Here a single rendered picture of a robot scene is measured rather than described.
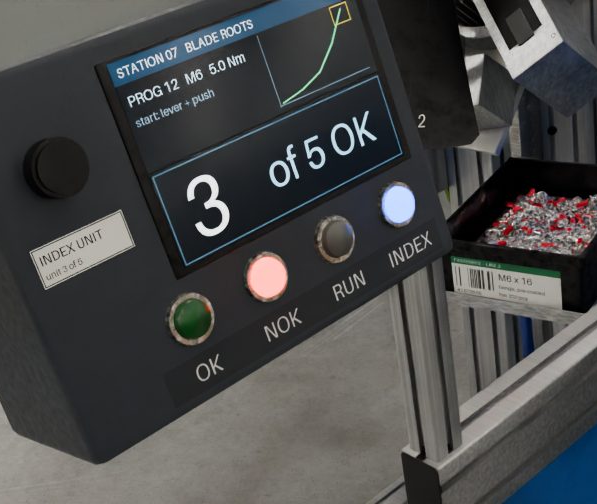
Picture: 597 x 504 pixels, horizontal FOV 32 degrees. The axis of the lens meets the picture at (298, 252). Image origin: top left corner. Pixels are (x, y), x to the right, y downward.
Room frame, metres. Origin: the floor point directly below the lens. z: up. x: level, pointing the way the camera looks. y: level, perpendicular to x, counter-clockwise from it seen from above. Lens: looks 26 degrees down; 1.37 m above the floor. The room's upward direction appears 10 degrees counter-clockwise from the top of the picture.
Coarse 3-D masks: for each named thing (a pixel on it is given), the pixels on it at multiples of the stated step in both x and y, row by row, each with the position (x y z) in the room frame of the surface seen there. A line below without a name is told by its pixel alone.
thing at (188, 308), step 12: (180, 300) 0.46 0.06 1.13; (192, 300) 0.46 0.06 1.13; (204, 300) 0.47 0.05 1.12; (168, 312) 0.45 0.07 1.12; (180, 312) 0.45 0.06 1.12; (192, 312) 0.45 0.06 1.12; (204, 312) 0.46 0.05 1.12; (168, 324) 0.45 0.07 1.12; (180, 324) 0.45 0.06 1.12; (192, 324) 0.45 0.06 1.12; (204, 324) 0.45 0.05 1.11; (180, 336) 0.45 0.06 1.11; (192, 336) 0.45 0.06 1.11; (204, 336) 0.46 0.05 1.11
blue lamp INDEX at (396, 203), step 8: (392, 184) 0.55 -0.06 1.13; (400, 184) 0.55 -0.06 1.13; (384, 192) 0.55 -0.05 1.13; (392, 192) 0.55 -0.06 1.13; (400, 192) 0.55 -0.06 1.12; (408, 192) 0.55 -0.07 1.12; (384, 200) 0.54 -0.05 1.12; (392, 200) 0.54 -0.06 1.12; (400, 200) 0.54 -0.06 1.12; (408, 200) 0.55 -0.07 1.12; (384, 208) 0.54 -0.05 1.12; (392, 208) 0.54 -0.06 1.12; (400, 208) 0.54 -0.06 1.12; (408, 208) 0.54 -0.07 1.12; (384, 216) 0.54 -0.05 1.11; (392, 216) 0.54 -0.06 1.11; (400, 216) 0.54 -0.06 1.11; (408, 216) 0.54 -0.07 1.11; (392, 224) 0.54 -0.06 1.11; (400, 224) 0.54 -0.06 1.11
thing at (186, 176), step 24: (168, 168) 0.49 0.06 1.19; (192, 168) 0.49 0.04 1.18; (216, 168) 0.50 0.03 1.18; (168, 192) 0.48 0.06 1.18; (192, 192) 0.49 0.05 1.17; (216, 192) 0.49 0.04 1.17; (240, 192) 0.50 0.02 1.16; (168, 216) 0.48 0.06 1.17; (192, 216) 0.48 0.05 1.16; (216, 216) 0.49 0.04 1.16; (240, 216) 0.50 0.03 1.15; (192, 240) 0.48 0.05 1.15; (216, 240) 0.48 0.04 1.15; (192, 264) 0.47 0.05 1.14
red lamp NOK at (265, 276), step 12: (264, 252) 0.49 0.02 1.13; (252, 264) 0.49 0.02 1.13; (264, 264) 0.49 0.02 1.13; (276, 264) 0.49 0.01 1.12; (252, 276) 0.48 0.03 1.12; (264, 276) 0.48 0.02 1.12; (276, 276) 0.48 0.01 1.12; (252, 288) 0.48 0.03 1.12; (264, 288) 0.48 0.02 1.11; (276, 288) 0.48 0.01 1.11; (264, 300) 0.48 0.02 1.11
